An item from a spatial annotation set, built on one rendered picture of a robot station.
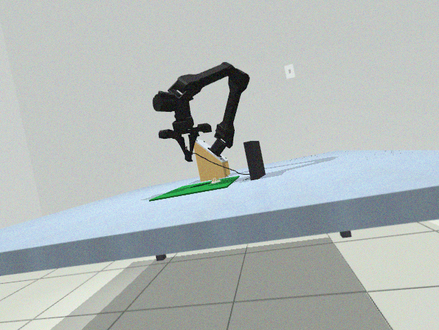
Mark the green circuit board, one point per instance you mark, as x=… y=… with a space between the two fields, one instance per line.
x=198 y=188

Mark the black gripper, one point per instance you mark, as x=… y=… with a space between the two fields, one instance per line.
x=194 y=132

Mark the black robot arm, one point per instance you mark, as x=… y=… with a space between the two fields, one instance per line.
x=190 y=85

